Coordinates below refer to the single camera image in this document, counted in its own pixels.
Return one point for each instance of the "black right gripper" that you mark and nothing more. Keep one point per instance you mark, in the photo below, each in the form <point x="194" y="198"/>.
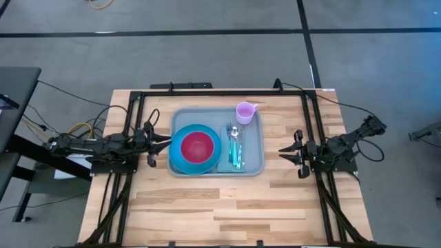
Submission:
<point x="306" y="153"/>

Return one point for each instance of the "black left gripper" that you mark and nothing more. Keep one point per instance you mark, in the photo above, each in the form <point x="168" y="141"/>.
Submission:
<point x="150" y="144"/>

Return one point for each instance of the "blue round plate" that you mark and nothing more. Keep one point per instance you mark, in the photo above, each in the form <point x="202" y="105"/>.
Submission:
<point x="175" y="151"/>

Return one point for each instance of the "magenta bowl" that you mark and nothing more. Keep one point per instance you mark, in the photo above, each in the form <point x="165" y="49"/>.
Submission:
<point x="197" y="147"/>

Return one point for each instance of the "lilac plastic mug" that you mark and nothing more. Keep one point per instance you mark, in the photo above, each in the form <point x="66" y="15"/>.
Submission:
<point x="245" y="113"/>

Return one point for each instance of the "teal napkin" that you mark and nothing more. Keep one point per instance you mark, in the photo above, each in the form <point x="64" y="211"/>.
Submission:
<point x="222" y="165"/>

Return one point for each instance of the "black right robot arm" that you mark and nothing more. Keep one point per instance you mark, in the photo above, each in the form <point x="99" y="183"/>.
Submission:
<point x="344" y="146"/>

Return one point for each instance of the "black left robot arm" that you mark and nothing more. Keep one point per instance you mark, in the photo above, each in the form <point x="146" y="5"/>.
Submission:
<point x="93" y="146"/>

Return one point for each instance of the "grey plastic tray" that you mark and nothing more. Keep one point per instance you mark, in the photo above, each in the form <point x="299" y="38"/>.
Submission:
<point x="253" y="148"/>

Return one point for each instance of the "black power strip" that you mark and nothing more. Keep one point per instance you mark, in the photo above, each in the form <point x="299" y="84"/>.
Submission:
<point x="181" y="85"/>

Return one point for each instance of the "white paper sheet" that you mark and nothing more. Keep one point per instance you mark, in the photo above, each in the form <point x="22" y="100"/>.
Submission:
<point x="69" y="168"/>

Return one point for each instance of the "black stand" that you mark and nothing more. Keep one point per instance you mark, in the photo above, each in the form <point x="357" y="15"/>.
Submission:
<point x="427" y="131"/>

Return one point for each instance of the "black desk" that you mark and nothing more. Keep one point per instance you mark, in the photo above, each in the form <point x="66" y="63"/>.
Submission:
<point x="15" y="100"/>

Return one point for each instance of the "black metal table frame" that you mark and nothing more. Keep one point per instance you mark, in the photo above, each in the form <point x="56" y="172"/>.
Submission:
<point x="220" y="93"/>

